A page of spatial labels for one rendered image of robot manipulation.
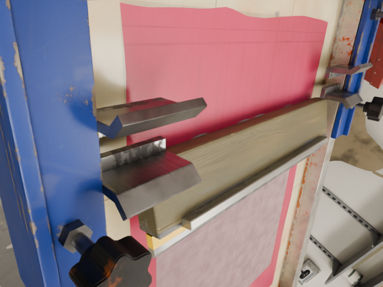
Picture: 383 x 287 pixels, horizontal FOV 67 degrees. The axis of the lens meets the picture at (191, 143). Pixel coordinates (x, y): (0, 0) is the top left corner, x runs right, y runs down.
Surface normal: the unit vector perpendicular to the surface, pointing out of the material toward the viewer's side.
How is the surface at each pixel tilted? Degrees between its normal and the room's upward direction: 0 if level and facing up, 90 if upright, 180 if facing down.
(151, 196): 68
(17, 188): 90
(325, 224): 90
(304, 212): 90
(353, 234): 90
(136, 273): 23
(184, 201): 34
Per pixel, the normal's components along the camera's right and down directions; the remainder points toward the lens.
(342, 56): -0.70, 0.25
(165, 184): 0.54, -0.44
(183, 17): 0.72, 0.30
